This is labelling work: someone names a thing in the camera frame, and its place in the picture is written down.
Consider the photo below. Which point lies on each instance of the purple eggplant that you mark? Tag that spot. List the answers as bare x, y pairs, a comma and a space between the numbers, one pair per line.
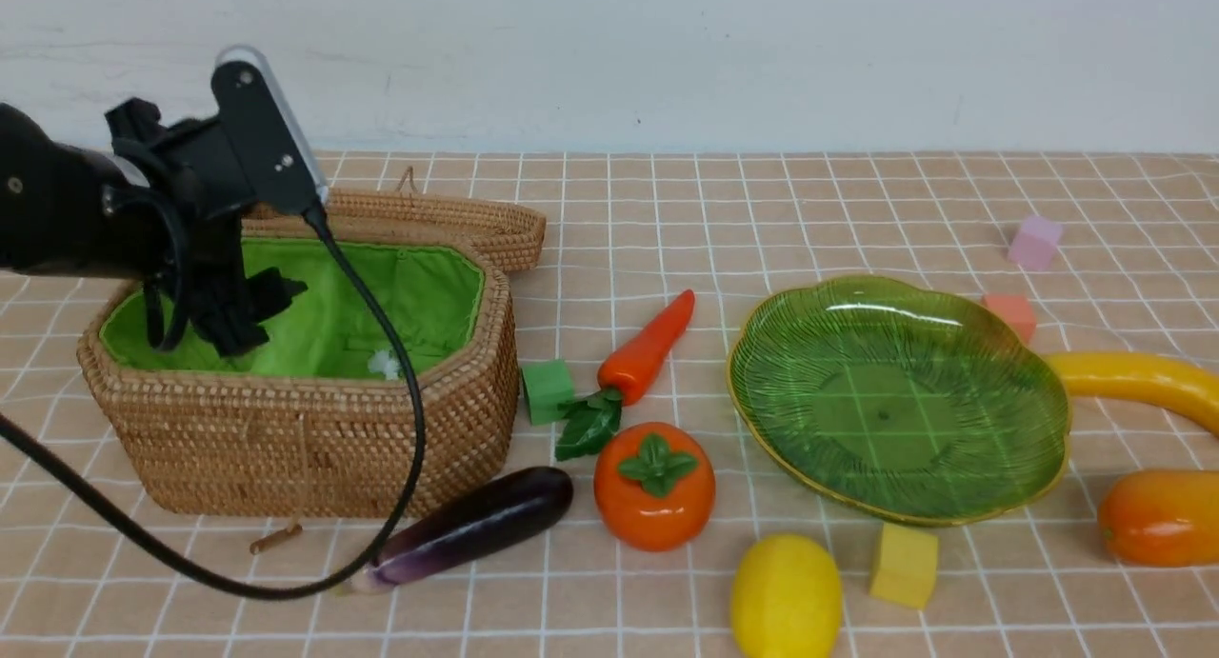
498, 515

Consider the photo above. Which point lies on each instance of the orange foam cube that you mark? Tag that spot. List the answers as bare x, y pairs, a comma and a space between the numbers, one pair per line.
1017, 312

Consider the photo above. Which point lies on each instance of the pink foam cube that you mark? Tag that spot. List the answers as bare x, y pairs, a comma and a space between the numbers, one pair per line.
1035, 244

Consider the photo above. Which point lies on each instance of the yellow lemon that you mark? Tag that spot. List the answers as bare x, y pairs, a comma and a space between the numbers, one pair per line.
786, 599

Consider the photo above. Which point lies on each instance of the green glass plate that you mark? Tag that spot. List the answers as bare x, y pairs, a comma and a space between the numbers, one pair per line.
913, 405

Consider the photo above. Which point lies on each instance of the yellow foam cube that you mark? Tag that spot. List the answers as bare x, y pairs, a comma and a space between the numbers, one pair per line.
905, 566

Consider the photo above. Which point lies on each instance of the woven rattan basket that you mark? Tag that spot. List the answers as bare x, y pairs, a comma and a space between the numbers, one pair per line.
302, 426

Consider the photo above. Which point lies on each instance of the beige checked tablecloth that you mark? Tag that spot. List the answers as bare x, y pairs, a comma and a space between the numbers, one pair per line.
1136, 269

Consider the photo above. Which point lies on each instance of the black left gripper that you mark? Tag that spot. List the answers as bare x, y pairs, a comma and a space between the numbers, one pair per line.
179, 215

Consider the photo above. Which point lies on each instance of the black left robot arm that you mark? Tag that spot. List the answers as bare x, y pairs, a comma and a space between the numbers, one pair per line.
53, 224

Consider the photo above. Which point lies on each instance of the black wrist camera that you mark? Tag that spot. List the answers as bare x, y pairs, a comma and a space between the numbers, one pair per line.
269, 145

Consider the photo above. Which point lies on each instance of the wooden basket toggle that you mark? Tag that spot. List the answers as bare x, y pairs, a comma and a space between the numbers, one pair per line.
276, 538

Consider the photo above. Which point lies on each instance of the orange mango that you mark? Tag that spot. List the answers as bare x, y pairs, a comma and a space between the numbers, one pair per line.
1163, 518

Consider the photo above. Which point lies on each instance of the orange persimmon with leaf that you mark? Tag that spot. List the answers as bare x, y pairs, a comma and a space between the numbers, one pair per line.
654, 487

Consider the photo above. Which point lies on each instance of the orange carrot with leaves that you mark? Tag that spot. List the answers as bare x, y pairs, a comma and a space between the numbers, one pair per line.
623, 379

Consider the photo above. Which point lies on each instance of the yellow banana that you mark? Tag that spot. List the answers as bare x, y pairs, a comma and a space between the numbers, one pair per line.
1131, 376

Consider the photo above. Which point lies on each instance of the woven basket lid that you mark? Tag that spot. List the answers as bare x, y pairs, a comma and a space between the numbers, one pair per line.
503, 234

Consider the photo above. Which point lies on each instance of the green foam cube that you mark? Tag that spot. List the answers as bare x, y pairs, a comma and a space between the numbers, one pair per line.
548, 389

